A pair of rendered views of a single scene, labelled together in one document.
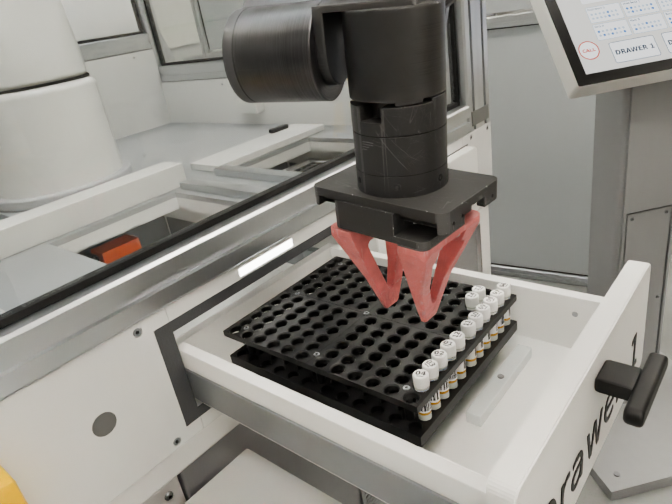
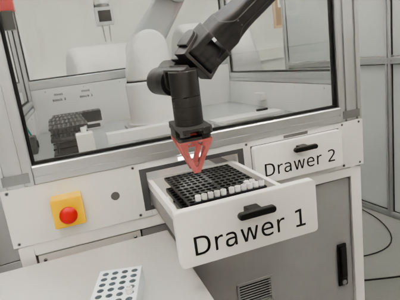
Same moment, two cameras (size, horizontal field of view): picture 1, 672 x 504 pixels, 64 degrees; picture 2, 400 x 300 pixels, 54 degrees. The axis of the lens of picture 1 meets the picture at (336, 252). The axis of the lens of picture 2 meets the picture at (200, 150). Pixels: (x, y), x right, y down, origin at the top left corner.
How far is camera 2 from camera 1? 0.55 m
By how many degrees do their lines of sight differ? 30
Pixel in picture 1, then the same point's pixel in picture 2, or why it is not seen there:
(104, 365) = (119, 175)
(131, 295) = (132, 154)
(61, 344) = (106, 163)
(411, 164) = (181, 116)
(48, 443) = (96, 194)
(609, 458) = not seen: outside the picture
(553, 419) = (206, 205)
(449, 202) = (187, 129)
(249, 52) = (150, 80)
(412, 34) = (178, 80)
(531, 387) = not seen: hidden behind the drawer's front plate
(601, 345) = (250, 195)
